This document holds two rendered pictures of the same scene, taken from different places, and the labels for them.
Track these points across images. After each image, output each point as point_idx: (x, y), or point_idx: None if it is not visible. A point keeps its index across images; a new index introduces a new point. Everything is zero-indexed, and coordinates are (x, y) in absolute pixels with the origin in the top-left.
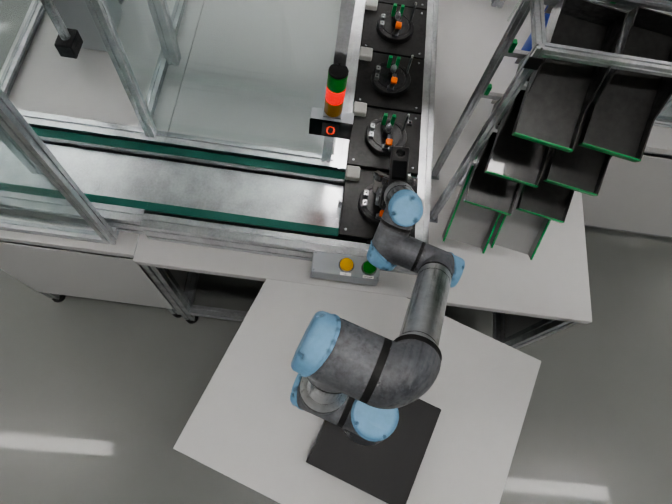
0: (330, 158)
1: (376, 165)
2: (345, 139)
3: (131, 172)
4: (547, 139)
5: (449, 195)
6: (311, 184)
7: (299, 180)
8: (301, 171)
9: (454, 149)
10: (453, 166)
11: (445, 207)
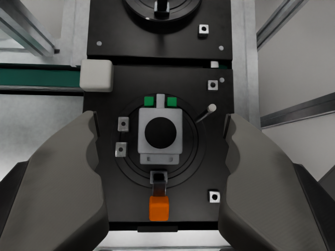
0: (44, 48)
1: (147, 51)
2: (83, 2)
3: None
4: None
5: (323, 115)
6: (33, 101)
7: (10, 96)
8: (0, 81)
9: (277, 5)
10: (277, 34)
11: (271, 106)
